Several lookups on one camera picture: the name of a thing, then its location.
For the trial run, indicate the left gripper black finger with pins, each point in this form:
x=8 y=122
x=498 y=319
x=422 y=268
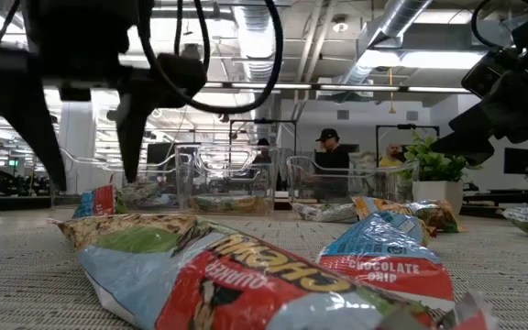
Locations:
x=30 y=128
x=133 y=133

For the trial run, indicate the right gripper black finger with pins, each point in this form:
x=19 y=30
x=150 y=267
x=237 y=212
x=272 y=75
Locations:
x=516 y=114
x=468 y=147

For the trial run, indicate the blue chocolate chip granola bar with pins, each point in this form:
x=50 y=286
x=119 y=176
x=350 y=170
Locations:
x=383 y=270

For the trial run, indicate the blue red granola bar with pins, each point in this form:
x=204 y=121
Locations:
x=96 y=201

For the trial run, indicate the orange green granola bar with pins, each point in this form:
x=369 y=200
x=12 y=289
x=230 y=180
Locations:
x=383 y=206

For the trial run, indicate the green tan granola bar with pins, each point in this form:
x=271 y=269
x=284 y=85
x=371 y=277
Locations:
x=323 y=213

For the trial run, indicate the black monitor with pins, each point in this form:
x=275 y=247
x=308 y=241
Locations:
x=518 y=160
x=161 y=158

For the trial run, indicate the small green potted plant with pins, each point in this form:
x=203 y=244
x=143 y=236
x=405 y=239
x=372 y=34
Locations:
x=433 y=169

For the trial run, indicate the person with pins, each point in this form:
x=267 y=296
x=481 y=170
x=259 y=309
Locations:
x=392 y=156
x=335 y=158
x=262 y=153

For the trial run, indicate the bright ceiling light panel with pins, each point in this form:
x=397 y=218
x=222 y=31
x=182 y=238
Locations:
x=443 y=59

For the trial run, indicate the long ceiling light strip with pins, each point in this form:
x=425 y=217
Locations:
x=360 y=87

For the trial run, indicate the grey woven mat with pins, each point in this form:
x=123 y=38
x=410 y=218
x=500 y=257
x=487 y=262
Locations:
x=16 y=284

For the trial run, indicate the red green Quaker Chewy bar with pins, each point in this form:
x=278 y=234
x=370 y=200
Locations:
x=200 y=284

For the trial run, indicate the white smoke detector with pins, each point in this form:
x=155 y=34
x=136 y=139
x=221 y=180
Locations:
x=339 y=25

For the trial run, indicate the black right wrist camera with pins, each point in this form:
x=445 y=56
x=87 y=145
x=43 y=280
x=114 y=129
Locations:
x=488 y=75

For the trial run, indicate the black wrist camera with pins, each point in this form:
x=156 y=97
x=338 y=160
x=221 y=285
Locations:
x=488 y=75
x=181 y=78

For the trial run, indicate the black metal frame stand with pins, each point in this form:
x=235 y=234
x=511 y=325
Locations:
x=262 y=121
x=407 y=126

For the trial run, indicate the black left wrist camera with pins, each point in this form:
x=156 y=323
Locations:
x=181 y=78

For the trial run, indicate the silver round ventilation duct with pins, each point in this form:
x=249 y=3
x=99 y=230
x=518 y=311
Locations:
x=399 y=18
x=258 y=41

